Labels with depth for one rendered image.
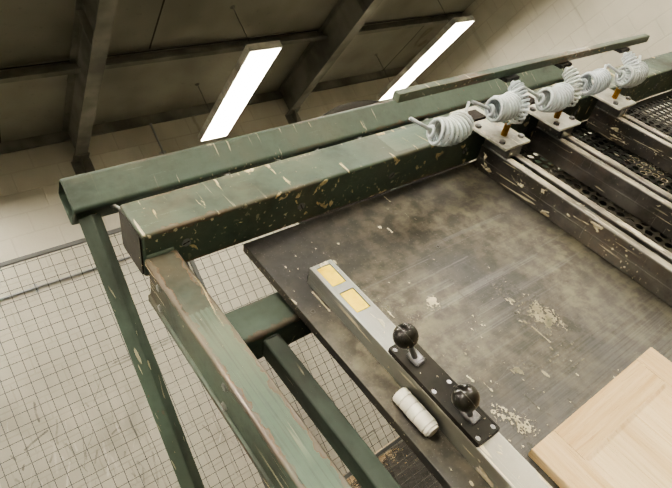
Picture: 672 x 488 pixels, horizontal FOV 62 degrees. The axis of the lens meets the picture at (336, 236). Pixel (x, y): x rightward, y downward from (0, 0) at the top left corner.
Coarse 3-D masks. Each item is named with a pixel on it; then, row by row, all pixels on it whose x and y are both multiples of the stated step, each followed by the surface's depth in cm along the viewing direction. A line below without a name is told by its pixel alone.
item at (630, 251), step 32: (480, 128) 140; (480, 160) 144; (512, 160) 137; (512, 192) 139; (544, 192) 131; (576, 192) 131; (576, 224) 127; (608, 224) 123; (608, 256) 123; (640, 256) 118
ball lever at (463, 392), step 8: (464, 384) 74; (456, 392) 73; (464, 392) 73; (472, 392) 73; (456, 400) 73; (464, 400) 73; (472, 400) 72; (456, 408) 74; (464, 408) 73; (472, 408) 73; (464, 416) 82; (472, 416) 82; (480, 416) 82; (472, 424) 82
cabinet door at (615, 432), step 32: (608, 384) 95; (640, 384) 96; (576, 416) 89; (608, 416) 90; (640, 416) 92; (544, 448) 84; (576, 448) 85; (608, 448) 86; (640, 448) 87; (576, 480) 81; (608, 480) 82; (640, 480) 83
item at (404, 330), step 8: (400, 328) 80; (408, 328) 79; (400, 336) 79; (408, 336) 79; (416, 336) 80; (400, 344) 79; (408, 344) 79; (408, 352) 89; (416, 352) 87; (416, 360) 88; (424, 360) 89
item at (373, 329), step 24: (312, 288) 104; (336, 288) 100; (336, 312) 100; (360, 312) 96; (360, 336) 96; (384, 336) 93; (384, 360) 92; (408, 384) 89; (432, 408) 86; (456, 432) 83; (480, 456) 80; (504, 456) 80; (504, 480) 77; (528, 480) 78
